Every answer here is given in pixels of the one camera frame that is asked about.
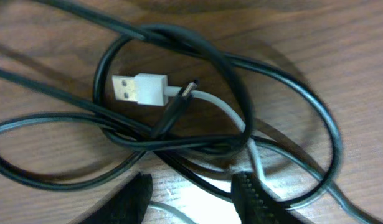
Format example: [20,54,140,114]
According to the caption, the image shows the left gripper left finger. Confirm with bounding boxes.
[80,173,153,224]

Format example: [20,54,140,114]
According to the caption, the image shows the white cable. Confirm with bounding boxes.
[111,73,282,224]

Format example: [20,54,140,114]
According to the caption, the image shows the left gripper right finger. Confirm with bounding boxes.
[230,172,306,224]

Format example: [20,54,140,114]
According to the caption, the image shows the long black cable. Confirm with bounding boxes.
[0,0,383,224]

